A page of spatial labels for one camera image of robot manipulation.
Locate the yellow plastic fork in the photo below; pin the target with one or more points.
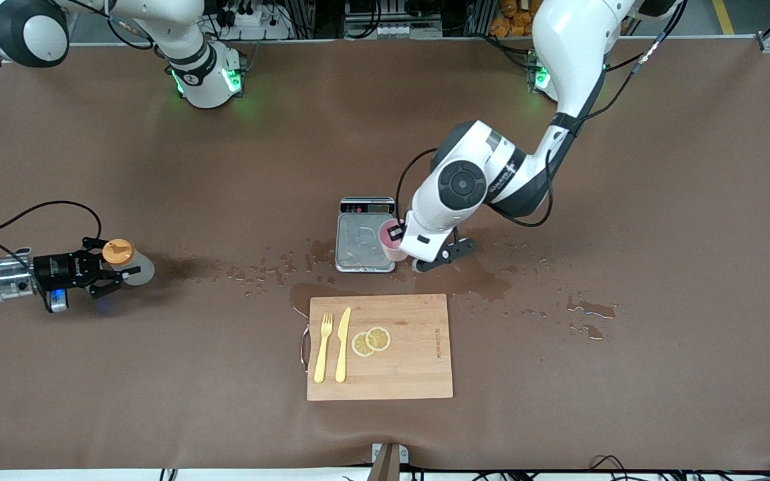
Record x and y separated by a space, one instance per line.
321 354

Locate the silver digital kitchen scale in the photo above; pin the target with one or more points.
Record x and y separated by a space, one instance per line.
358 244

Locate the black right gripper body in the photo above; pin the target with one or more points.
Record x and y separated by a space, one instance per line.
57 266

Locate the wooden cutting board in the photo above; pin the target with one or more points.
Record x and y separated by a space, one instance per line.
412 367

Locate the translucent sauce bottle orange cap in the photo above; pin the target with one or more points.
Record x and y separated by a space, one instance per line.
141 268

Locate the lemon slice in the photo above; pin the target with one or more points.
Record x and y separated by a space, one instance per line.
378 338

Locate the yellow plastic knife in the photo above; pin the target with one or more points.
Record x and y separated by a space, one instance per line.
342 347

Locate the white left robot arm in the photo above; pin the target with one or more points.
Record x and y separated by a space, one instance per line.
579 40

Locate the brown table cover mat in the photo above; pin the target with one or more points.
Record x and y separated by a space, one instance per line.
625 374

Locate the white socket strip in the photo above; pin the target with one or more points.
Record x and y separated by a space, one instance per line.
412 31

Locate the orange packaged goods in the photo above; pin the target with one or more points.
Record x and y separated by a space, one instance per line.
512 20

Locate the metal table edge bracket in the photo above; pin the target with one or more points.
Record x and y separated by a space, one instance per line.
385 467

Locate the white power strip with plugs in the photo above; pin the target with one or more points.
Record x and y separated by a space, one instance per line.
251 19

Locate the pink plastic cup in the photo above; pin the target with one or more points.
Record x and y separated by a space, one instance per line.
392 250

